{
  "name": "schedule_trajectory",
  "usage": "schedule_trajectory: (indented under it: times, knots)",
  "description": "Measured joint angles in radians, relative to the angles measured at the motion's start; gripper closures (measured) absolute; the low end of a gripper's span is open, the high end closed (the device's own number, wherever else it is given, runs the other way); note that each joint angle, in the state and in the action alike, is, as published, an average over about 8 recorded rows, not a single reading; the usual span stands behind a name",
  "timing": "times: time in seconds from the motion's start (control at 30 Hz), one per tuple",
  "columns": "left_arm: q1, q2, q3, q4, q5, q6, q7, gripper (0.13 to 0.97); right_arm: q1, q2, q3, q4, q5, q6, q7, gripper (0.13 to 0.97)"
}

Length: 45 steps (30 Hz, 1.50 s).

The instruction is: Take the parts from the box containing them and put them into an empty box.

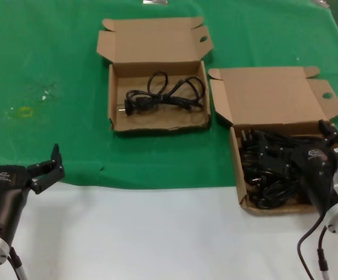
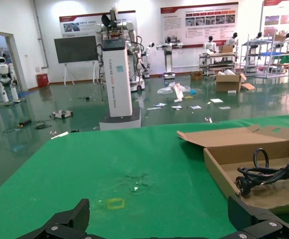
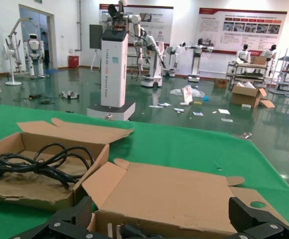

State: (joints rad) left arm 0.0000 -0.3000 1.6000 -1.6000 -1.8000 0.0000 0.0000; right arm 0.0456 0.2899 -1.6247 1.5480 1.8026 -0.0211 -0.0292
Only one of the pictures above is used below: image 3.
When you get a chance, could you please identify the red bin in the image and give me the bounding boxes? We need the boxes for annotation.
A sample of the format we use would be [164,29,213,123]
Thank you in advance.
[68,55,80,69]

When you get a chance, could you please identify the white red paper bag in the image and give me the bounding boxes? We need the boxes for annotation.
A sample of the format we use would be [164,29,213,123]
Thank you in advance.
[181,85,194,105]

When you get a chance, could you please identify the clear plastic bag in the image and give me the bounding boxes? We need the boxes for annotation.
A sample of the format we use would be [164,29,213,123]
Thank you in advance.
[169,87,205,98]

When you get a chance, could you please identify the person in blue shirt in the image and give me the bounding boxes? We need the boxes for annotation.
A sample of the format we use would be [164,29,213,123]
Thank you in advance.
[41,31,50,68]

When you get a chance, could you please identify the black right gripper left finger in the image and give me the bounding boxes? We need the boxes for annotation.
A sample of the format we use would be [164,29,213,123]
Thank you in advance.
[9,196,107,239]

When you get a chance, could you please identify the white standing fan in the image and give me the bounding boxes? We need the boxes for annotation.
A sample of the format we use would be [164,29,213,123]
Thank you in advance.
[2,43,23,87]

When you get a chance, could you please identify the white robot arms spread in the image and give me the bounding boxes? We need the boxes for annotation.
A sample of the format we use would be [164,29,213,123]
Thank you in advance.
[184,37,215,83]

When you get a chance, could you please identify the green table cloth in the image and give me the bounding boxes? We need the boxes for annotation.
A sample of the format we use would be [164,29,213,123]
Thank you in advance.
[0,102,289,239]

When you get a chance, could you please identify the low grey cart rack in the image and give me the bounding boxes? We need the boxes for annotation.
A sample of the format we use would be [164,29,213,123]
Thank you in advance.
[226,61,275,88]

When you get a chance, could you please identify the left open cardboard box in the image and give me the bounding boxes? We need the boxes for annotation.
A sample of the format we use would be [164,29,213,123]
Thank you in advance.
[0,117,135,212]

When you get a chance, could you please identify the small white wheeled robot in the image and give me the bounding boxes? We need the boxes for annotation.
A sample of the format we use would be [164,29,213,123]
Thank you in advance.
[163,41,187,77]

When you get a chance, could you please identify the white humanoid torso black head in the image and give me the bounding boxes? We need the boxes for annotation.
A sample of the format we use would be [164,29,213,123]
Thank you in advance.
[236,44,251,64]
[261,44,278,75]

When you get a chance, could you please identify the white Tianqing wheeled robot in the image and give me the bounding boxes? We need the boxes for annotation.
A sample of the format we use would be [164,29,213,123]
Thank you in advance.
[86,0,149,121]

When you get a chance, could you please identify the grey wall pipe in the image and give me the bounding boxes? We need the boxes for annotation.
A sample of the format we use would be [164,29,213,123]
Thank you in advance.
[76,0,82,52]

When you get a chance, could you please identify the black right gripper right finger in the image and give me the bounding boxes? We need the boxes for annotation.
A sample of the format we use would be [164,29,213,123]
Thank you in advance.
[228,196,289,239]

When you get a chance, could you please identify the wide wall poster photo row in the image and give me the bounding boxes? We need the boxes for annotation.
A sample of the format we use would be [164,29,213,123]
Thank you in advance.
[198,7,288,53]

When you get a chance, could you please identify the white wheeled robot hanging arms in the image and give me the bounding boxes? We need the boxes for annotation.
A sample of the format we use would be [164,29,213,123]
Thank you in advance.
[134,27,167,88]

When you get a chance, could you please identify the large open cardboard box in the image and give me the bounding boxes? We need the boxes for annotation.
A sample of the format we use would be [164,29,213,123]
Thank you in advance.
[231,82,276,109]

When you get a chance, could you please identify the white grey floor device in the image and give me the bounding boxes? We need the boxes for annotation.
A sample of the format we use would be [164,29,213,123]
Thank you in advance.
[59,91,80,100]

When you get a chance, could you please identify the cardboard box of black cables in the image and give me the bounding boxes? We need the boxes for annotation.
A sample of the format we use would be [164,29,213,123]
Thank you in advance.
[81,158,289,239]

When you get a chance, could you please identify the wall poster with robot photos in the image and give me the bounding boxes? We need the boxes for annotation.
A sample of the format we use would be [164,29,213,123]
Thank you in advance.
[99,3,174,45]

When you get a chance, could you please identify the small closed cardboard box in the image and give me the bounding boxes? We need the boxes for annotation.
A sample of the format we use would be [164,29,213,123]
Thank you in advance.
[213,78,229,88]

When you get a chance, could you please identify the black screen on stand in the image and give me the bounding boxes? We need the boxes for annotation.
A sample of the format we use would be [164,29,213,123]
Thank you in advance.
[89,24,103,72]

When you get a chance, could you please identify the white hoist frame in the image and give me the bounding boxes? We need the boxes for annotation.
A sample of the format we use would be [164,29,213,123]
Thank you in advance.
[6,17,39,73]

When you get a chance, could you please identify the white standing humanoid robot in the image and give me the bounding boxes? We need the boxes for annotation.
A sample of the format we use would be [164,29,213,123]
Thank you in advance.
[23,33,47,80]

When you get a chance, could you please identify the grey door frame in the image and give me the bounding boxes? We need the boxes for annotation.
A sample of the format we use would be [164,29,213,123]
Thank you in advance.
[18,3,58,70]

